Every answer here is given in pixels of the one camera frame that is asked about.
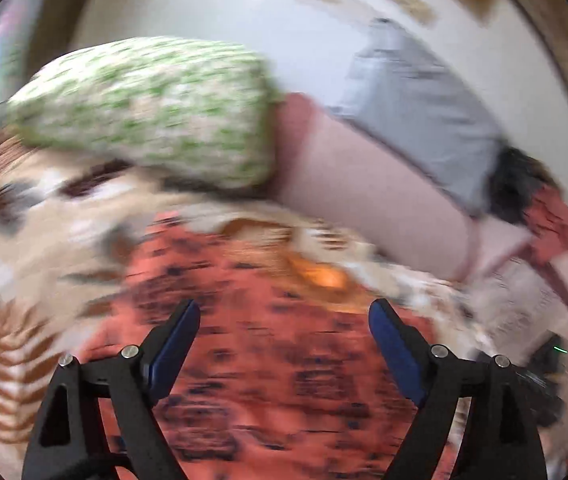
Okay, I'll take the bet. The pink bolster cushion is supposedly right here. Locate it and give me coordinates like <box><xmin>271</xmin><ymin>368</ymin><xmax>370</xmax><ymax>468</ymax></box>
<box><xmin>269</xmin><ymin>92</ymin><xmax>568</xmax><ymax>346</ymax></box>

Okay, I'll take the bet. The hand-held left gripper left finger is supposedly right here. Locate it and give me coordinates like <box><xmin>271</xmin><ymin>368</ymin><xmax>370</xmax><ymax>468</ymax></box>
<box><xmin>21</xmin><ymin>299</ymin><xmax>202</xmax><ymax>480</ymax></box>

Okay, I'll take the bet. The white printed cloth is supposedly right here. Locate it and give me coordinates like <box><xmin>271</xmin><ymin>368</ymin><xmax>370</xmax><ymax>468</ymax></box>
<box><xmin>466</xmin><ymin>255</ymin><xmax>568</xmax><ymax>366</ymax></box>

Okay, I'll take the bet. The green checked pillow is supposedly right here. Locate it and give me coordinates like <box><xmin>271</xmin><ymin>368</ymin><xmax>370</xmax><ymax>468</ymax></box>
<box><xmin>6</xmin><ymin>35</ymin><xmax>285</xmax><ymax>196</ymax></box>

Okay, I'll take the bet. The orange floral garment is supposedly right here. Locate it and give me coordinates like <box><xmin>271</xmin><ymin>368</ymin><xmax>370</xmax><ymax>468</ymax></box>
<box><xmin>84</xmin><ymin>210</ymin><xmax>465</xmax><ymax>480</ymax></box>

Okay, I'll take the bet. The grey cloth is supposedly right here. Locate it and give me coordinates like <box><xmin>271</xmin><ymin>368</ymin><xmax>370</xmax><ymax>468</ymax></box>
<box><xmin>329</xmin><ymin>17</ymin><xmax>509</xmax><ymax>218</ymax></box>

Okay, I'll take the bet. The rust red cloth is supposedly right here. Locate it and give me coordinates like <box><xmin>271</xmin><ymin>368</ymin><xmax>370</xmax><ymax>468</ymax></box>
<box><xmin>523</xmin><ymin>185</ymin><xmax>568</xmax><ymax>267</ymax></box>

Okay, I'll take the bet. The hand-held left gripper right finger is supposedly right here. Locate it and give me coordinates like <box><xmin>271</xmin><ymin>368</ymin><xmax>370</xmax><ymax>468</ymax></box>
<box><xmin>368</xmin><ymin>298</ymin><xmax>549</xmax><ymax>480</ymax></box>

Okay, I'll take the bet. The dark cloth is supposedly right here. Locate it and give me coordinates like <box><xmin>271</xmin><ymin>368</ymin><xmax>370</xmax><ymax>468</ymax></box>
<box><xmin>488</xmin><ymin>146</ymin><xmax>561</xmax><ymax>226</ymax></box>

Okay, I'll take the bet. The leaf print plush blanket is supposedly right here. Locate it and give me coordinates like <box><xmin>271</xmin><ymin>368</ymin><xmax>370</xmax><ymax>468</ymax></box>
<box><xmin>0</xmin><ymin>130</ymin><xmax>490</xmax><ymax>480</ymax></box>

